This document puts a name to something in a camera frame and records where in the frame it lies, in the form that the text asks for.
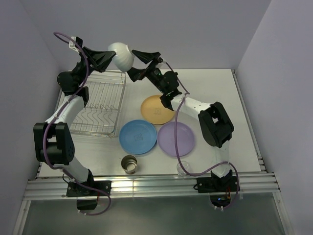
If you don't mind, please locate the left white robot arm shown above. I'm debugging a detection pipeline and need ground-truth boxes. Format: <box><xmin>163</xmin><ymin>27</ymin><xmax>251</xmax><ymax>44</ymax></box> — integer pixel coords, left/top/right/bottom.
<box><xmin>33</xmin><ymin>47</ymin><xmax>116</xmax><ymax>195</ymax></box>

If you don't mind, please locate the white ceramic bowl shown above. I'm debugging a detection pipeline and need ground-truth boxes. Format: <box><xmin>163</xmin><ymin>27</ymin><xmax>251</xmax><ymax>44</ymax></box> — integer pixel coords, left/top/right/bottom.
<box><xmin>108</xmin><ymin>42</ymin><xmax>134</xmax><ymax>72</ymax></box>

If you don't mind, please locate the metal wire dish rack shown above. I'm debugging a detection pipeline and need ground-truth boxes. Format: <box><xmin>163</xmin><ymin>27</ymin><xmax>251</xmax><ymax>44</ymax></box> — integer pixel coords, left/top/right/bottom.
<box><xmin>70</xmin><ymin>71</ymin><xmax>126</xmax><ymax>138</ymax></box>

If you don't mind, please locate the purple plate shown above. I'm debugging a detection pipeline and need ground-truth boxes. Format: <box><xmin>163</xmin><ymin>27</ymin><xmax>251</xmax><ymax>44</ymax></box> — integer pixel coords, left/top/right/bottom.
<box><xmin>157</xmin><ymin>122</ymin><xmax>195</xmax><ymax>157</ymax></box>

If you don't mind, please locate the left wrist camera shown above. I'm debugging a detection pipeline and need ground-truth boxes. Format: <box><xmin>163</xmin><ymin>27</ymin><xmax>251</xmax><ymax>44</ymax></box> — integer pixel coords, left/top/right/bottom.
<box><xmin>68</xmin><ymin>36</ymin><xmax>83</xmax><ymax>53</ymax></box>

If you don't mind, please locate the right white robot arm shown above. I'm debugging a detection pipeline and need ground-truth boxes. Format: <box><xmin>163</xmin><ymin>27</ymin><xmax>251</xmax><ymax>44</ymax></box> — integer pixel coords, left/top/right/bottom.
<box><xmin>127</xmin><ymin>49</ymin><xmax>235</xmax><ymax>191</ymax></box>

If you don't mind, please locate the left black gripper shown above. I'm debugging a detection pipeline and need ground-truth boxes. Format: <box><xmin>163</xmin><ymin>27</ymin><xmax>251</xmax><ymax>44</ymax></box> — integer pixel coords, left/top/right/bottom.
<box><xmin>72</xmin><ymin>47</ymin><xmax>116</xmax><ymax>86</ymax></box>

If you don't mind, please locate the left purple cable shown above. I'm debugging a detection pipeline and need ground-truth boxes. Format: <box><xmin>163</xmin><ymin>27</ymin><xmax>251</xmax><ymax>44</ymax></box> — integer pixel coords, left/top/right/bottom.
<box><xmin>43</xmin><ymin>31</ymin><xmax>112</xmax><ymax>216</ymax></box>

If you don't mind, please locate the steel cup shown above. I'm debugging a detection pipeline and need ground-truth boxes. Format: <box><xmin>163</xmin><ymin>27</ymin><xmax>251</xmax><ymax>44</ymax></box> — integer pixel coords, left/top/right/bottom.
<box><xmin>121</xmin><ymin>155</ymin><xmax>137</xmax><ymax>174</ymax></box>

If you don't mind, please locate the orange plate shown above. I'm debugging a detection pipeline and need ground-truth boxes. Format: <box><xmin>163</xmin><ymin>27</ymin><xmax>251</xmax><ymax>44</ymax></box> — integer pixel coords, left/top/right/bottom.
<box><xmin>140</xmin><ymin>95</ymin><xmax>176</xmax><ymax>125</ymax></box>

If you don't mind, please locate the aluminium mounting rail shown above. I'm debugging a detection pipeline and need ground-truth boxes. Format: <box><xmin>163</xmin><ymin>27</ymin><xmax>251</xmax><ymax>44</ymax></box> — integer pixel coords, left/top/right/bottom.
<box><xmin>22</xmin><ymin>172</ymin><xmax>280</xmax><ymax>201</ymax></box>

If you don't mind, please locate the blue plate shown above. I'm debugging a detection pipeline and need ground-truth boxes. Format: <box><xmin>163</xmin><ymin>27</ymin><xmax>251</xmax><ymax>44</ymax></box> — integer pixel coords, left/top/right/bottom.
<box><xmin>119</xmin><ymin>119</ymin><xmax>157</xmax><ymax>155</ymax></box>

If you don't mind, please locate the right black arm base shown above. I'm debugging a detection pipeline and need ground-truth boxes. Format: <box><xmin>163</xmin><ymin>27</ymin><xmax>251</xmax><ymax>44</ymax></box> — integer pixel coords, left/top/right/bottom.
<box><xmin>193</xmin><ymin>170</ymin><xmax>240</xmax><ymax>208</ymax></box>

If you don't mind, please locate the clear glass cup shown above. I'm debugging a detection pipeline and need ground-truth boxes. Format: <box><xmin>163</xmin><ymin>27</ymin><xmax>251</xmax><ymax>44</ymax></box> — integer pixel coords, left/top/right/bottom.
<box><xmin>177</xmin><ymin>161</ymin><xmax>190</xmax><ymax>177</ymax></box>

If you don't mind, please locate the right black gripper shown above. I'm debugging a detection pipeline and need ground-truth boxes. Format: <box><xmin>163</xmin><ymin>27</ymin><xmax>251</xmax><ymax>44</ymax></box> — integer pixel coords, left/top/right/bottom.
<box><xmin>122</xmin><ymin>49</ymin><xmax>166</xmax><ymax>94</ymax></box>

